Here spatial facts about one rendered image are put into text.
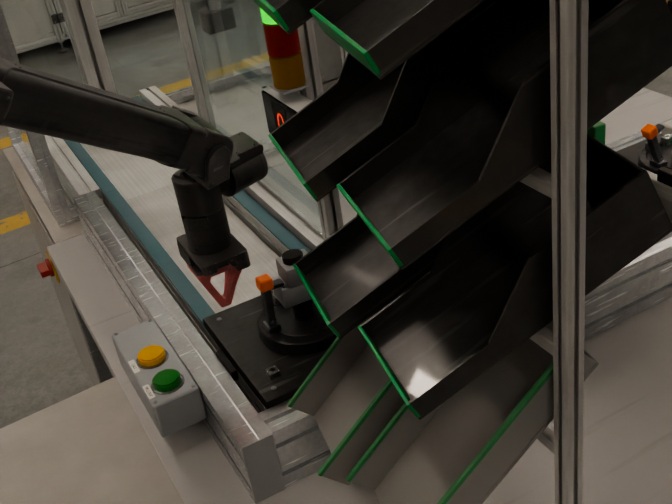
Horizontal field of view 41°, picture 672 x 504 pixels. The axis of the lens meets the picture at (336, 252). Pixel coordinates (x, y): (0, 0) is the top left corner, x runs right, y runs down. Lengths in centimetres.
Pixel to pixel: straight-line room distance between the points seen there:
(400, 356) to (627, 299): 65
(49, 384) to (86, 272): 128
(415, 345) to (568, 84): 32
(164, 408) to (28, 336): 211
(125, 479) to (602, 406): 67
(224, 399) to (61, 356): 197
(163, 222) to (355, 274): 88
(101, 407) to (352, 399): 51
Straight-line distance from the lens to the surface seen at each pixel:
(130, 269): 158
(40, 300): 353
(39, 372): 314
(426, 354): 85
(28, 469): 140
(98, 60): 218
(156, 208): 186
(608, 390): 134
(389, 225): 75
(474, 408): 95
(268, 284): 124
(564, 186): 70
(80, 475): 135
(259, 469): 119
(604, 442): 126
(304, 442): 120
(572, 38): 66
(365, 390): 106
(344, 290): 95
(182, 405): 127
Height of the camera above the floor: 173
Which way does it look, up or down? 31 degrees down
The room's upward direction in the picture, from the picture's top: 9 degrees counter-clockwise
